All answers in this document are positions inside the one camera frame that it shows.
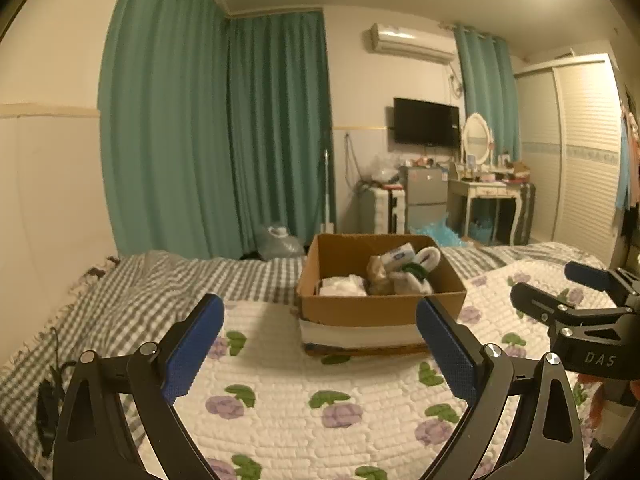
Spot grey checked bed sheet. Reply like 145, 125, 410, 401
0, 241, 603, 443

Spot white dressing table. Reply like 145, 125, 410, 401
446, 175, 526, 246

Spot white air conditioner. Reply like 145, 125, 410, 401
369, 22, 457, 65

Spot person's right hand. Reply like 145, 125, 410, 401
589, 382, 632, 453

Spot clear plastic water jug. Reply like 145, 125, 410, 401
255, 222, 306, 261

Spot cardboard box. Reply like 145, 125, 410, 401
295, 233, 469, 359

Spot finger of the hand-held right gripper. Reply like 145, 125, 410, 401
510, 281, 632, 333
564, 260, 640, 295

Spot white ribbed suitcase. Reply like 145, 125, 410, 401
361, 187, 406, 234

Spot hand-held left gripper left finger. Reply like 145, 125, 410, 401
52, 292, 226, 480

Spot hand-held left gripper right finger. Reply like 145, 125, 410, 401
416, 296, 587, 480

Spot small brown box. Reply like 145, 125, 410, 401
502, 160, 531, 184

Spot clear plastic bag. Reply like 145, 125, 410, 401
367, 155, 406, 186

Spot narrow teal curtain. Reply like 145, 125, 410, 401
452, 25, 521, 162

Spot oval white mirror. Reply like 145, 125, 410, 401
462, 112, 490, 166

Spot hanging clothes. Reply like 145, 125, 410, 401
617, 85, 640, 242

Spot white pole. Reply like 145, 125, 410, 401
320, 130, 335, 234

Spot dark suitcase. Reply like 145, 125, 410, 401
512, 182, 536, 246

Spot blue plastic bag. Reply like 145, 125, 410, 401
409, 212, 469, 249

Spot white louvred wardrobe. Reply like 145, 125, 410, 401
515, 52, 627, 267

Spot black wall cable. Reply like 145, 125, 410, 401
344, 132, 369, 194

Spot white floral quilt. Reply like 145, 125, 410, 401
132, 260, 640, 480

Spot wide teal curtain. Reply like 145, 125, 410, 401
99, 0, 237, 262

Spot small grey fridge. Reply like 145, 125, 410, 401
402, 165, 449, 234

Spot cream cloth bundle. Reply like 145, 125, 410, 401
366, 254, 402, 296

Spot black wall television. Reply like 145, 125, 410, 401
393, 97, 461, 151

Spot teal corner curtain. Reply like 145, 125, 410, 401
227, 10, 337, 257

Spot white socks green band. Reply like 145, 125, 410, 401
392, 247, 442, 294

